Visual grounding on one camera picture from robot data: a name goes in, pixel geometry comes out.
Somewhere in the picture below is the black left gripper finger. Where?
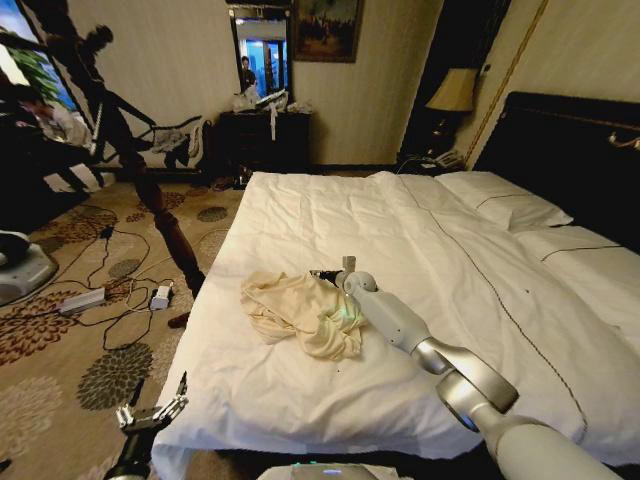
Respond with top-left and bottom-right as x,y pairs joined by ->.
147,370 -> 190,425
115,377 -> 147,432

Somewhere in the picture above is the cream garment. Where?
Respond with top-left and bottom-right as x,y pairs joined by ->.
239,271 -> 369,361

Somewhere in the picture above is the white bed duvet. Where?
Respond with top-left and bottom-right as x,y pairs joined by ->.
151,171 -> 640,469

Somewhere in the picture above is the dark bed headboard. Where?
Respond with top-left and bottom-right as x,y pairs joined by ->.
472,91 -> 640,254

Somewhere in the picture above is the white power adapter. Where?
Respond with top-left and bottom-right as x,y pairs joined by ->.
148,283 -> 176,312

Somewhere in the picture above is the grey power strip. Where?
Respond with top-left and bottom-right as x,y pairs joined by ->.
58,287 -> 108,317

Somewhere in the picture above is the dark nightstand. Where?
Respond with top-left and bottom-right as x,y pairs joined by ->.
397,133 -> 476,174

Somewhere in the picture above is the dark wooden dresser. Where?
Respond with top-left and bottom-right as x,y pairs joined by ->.
217,109 -> 314,174

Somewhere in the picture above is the white robot front shell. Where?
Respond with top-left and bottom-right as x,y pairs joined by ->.
256,461 -> 387,480

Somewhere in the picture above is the white desk telephone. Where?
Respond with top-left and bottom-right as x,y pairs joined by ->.
432,149 -> 467,169

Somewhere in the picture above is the white pillow with dark piping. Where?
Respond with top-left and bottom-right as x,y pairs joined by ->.
434,171 -> 574,232
514,224 -> 640,341

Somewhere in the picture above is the white plastic bag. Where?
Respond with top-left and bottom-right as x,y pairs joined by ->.
231,91 -> 262,114

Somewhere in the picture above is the dark chair with white cloth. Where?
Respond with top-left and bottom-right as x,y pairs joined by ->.
143,115 -> 207,171

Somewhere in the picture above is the person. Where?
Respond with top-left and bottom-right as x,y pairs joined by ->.
14,85 -> 96,152
239,55 -> 259,94

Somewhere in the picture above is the table lamp with cream shade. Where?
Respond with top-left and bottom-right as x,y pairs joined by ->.
424,67 -> 480,140

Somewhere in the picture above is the framed dark painting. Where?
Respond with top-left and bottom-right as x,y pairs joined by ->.
292,0 -> 366,64

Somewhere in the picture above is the dark desk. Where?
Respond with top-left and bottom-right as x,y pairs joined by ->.
0,124 -> 104,235

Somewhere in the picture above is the green leafy plant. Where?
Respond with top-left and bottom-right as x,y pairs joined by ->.
5,45 -> 62,102

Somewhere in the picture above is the black floor cable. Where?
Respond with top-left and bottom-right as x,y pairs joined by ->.
59,199 -> 176,352

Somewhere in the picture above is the dark framed wall mirror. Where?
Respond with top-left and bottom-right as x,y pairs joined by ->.
228,3 -> 294,100

